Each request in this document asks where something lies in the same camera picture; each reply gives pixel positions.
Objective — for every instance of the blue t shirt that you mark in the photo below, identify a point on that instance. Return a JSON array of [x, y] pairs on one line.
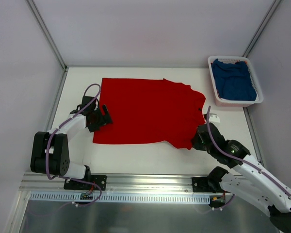
[[233, 81]]

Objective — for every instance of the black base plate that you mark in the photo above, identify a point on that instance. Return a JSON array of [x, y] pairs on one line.
[[200, 185], [100, 180]]

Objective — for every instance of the aluminium mounting rail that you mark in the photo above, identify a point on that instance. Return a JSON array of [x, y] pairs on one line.
[[118, 183]]

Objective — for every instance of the right aluminium frame post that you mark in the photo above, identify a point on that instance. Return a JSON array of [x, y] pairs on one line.
[[262, 26]]

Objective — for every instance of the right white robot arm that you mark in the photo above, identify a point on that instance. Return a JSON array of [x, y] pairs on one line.
[[259, 187]]

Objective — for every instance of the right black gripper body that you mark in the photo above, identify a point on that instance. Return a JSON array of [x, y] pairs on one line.
[[198, 140]]

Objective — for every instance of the aluminium frame post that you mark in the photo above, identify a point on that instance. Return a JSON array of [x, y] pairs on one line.
[[45, 31], [262, 26]]

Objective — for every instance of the red t shirt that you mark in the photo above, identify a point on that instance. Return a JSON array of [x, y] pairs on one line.
[[150, 111]]

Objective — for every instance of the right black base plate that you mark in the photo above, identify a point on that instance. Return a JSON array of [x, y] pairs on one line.
[[200, 185]]

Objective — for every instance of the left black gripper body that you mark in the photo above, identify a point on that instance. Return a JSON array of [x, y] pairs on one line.
[[100, 119]]

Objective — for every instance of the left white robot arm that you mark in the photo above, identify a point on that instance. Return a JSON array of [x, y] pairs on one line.
[[50, 151]]

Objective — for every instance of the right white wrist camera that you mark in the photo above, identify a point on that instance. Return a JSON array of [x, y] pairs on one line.
[[213, 118]]

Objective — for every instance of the white plastic basket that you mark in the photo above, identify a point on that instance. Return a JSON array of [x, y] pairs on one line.
[[255, 83]]

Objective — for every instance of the white slotted cable duct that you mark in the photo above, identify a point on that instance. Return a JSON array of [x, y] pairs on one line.
[[122, 198]]

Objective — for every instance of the left aluminium frame post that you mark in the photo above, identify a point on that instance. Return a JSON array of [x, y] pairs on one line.
[[45, 31]]

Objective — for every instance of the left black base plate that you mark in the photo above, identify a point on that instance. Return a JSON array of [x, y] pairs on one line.
[[100, 180]]

